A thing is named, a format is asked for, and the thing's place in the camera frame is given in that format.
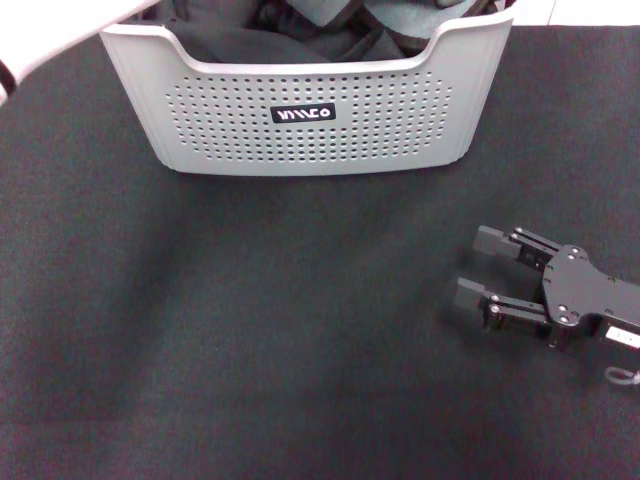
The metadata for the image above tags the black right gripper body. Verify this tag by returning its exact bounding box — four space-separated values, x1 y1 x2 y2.
538 243 640 372

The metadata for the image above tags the black cloth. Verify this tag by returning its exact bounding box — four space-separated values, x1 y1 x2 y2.
134 0 331 65

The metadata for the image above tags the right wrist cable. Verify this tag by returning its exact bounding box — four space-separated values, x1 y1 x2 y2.
602 367 640 387

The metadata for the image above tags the grey perforated storage basket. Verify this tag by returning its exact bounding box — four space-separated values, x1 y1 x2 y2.
99 0 516 177

